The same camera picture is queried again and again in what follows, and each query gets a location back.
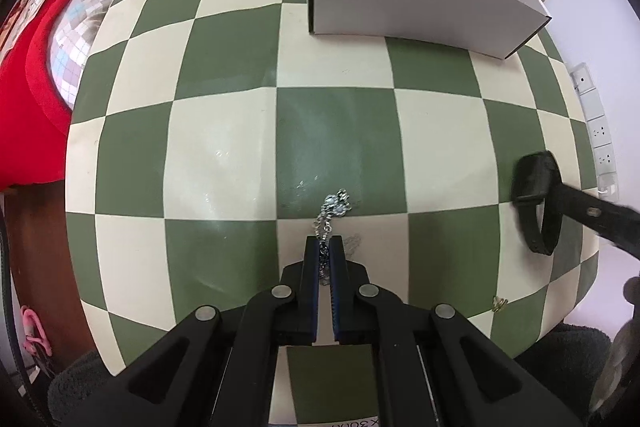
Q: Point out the black smart band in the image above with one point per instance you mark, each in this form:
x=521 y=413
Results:
x=533 y=179

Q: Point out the red bed blanket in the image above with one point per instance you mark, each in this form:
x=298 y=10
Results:
x=35 y=121

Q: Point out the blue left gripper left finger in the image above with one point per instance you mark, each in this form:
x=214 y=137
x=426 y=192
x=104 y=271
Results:
x=308 y=291

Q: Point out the small gold earring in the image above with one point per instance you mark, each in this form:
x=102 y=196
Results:
x=498 y=303

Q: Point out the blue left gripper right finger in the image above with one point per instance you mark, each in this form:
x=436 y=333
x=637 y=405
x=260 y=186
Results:
x=342 y=293

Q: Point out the white wall power strip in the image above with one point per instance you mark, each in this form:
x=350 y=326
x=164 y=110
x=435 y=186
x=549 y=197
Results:
x=599 y=133

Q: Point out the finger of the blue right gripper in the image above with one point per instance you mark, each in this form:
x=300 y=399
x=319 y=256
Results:
x=618 y=224

